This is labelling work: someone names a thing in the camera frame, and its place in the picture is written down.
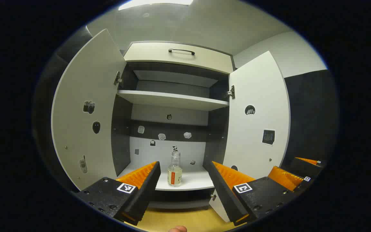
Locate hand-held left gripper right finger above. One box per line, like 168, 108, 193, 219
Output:
203, 160, 299, 226

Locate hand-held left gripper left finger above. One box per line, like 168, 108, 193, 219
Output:
75, 161, 161, 226

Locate clear glass bottle red label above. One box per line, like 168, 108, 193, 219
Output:
167, 151, 183, 187

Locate white and grey cabinet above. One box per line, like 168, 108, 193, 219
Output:
111, 40, 236, 210

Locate cabinet door with cat sticker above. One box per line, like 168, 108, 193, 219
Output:
209, 51, 291, 223

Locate cabinet door with camera sticker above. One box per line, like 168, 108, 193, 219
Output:
51, 28, 127, 191

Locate white cabinet shelf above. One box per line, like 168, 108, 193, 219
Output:
117, 89, 230, 112

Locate black backdrop cloth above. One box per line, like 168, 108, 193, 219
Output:
282, 69, 339, 171

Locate white drawer front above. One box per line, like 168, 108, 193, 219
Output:
123, 41, 234, 75

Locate ceiling light panel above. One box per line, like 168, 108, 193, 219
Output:
118, 0, 194, 11

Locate black drawer handle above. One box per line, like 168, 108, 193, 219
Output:
168, 48, 196, 55

